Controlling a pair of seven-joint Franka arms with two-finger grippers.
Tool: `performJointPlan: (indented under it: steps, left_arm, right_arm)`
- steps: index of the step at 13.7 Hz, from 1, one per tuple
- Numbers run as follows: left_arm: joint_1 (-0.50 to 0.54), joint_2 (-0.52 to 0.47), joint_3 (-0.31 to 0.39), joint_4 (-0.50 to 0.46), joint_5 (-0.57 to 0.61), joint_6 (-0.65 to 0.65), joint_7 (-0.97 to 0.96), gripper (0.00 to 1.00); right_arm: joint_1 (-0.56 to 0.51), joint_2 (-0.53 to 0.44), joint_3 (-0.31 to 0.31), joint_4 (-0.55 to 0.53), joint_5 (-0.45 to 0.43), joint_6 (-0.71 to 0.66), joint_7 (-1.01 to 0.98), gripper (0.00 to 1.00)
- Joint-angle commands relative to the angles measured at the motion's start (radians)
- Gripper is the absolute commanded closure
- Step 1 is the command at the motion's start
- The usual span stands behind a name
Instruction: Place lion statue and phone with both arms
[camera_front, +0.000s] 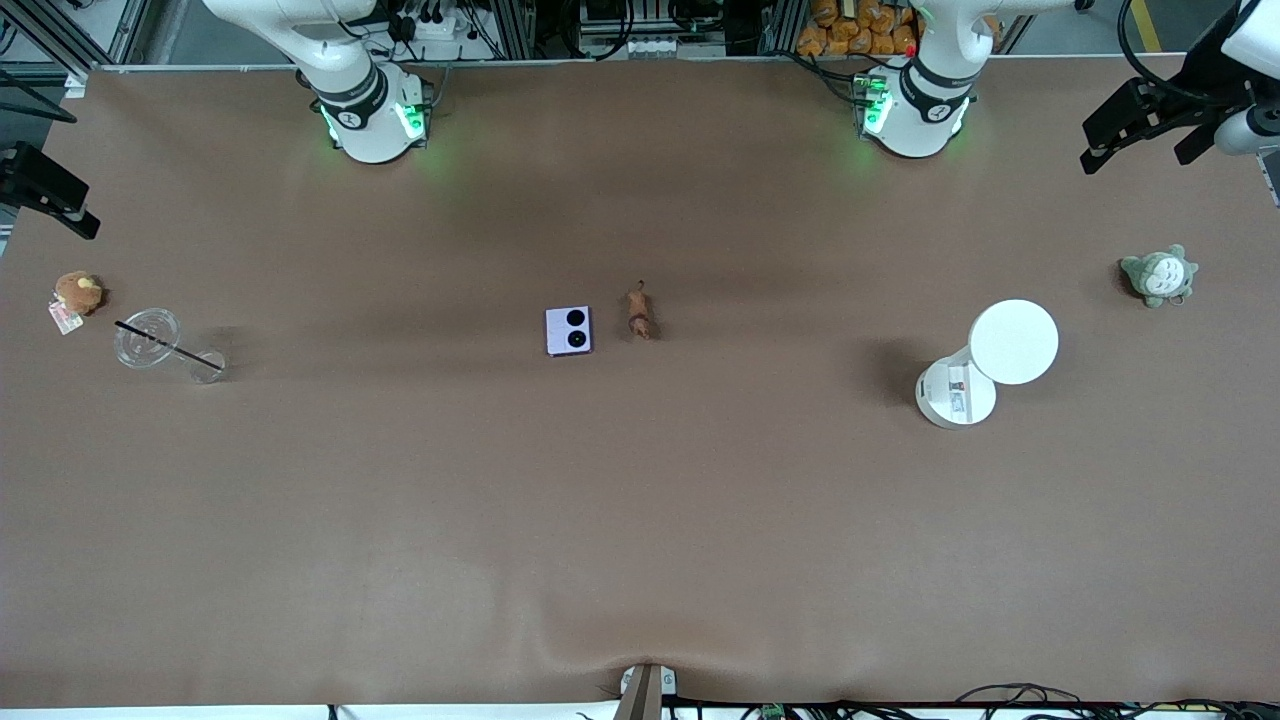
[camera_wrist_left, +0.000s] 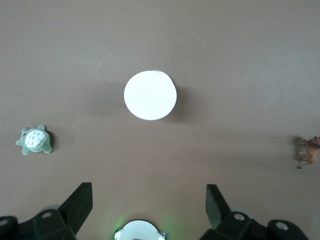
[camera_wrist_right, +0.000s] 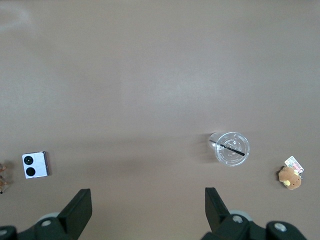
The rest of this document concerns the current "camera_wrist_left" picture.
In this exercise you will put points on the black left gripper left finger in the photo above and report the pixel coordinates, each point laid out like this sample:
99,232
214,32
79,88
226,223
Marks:
72,212

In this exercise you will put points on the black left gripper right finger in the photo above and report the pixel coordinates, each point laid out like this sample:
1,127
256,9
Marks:
220,215

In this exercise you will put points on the brown lion statue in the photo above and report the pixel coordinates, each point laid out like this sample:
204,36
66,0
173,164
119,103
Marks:
311,151

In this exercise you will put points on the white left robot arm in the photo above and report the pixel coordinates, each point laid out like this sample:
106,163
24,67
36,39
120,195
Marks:
140,231

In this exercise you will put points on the grey-green Totoro plush toy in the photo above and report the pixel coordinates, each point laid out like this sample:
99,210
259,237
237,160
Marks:
35,140

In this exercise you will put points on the white round-top cylinder device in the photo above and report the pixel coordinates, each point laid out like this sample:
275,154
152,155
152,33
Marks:
150,96

